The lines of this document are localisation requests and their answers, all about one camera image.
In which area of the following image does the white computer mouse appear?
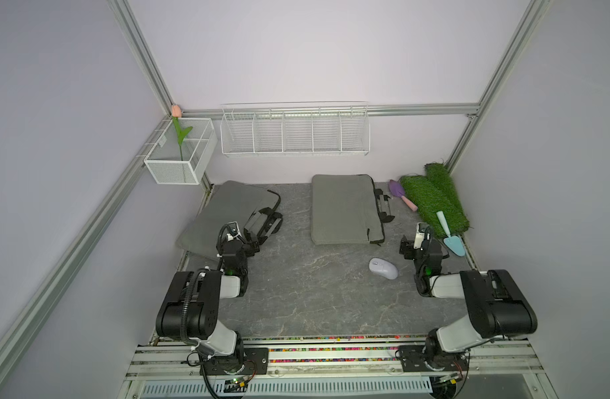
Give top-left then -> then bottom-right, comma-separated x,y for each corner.
368,258 -> 399,280

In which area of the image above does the grey laptop bag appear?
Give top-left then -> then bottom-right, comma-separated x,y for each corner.
177,181 -> 283,260
311,175 -> 395,245

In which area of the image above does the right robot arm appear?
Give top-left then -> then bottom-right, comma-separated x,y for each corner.
399,237 -> 539,361

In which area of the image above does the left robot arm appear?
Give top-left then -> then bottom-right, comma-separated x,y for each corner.
155,237 -> 250,365

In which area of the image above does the front artificial grass roll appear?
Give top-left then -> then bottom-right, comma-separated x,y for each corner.
400,176 -> 470,239

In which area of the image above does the artificial grass roll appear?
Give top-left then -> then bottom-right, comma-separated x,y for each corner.
400,176 -> 470,239
425,163 -> 464,212

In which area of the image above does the rear artificial grass roll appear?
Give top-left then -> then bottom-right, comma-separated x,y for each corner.
425,163 -> 464,212

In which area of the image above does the artificial pink tulip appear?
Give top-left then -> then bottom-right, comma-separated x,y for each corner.
170,104 -> 193,161

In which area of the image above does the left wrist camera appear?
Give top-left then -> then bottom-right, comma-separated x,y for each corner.
226,221 -> 241,240

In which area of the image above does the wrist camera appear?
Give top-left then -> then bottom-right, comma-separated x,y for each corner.
226,221 -> 241,240
414,223 -> 431,249

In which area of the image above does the teal trowel white handle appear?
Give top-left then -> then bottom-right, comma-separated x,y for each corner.
436,211 -> 466,257

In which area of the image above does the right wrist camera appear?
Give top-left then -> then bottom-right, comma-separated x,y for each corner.
414,223 -> 431,249

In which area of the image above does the purple trowel pink handle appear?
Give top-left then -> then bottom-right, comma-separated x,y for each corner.
388,180 -> 418,212

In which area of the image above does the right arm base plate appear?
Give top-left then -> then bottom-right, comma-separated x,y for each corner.
395,345 -> 469,373

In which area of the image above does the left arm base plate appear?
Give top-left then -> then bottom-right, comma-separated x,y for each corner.
202,347 -> 269,376

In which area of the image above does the white mesh wall basket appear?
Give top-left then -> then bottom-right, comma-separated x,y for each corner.
145,117 -> 218,186

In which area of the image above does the aluminium frame rail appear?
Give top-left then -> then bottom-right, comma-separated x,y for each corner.
183,101 -> 481,118

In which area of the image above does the white wire wall rack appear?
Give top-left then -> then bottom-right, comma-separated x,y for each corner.
220,111 -> 371,156

